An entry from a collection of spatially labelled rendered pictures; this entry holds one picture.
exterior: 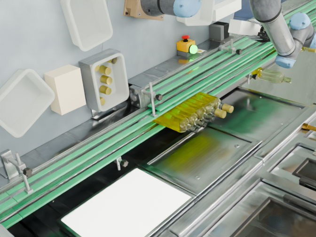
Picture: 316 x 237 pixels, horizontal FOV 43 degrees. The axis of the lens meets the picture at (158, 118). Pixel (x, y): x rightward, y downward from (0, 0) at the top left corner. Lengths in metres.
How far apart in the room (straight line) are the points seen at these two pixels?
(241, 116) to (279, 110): 0.21
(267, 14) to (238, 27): 0.51
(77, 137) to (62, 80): 0.26
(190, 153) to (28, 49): 0.82
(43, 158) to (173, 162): 0.55
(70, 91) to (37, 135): 0.23
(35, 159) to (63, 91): 0.28
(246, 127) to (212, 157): 0.35
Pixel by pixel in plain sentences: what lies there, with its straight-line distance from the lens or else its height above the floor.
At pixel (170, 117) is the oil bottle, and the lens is 1.82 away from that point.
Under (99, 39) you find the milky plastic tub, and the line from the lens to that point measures 1.70.
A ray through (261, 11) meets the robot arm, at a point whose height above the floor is 1.42.
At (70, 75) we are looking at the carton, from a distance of 1.63.
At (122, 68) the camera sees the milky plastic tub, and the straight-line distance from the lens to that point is 1.78.
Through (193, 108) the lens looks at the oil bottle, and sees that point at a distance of 1.87.
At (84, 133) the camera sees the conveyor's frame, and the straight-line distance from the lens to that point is 1.74.
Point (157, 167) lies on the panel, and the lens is 1.78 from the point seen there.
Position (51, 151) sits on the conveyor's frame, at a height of 0.83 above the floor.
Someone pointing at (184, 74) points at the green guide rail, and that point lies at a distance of 1.97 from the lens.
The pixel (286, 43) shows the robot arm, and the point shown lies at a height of 1.43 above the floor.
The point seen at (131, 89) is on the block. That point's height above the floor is 0.84.
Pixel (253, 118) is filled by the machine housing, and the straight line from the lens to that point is 2.16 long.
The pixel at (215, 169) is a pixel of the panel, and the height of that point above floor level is 1.27.
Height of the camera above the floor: 2.12
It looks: 39 degrees down
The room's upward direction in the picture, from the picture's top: 112 degrees clockwise
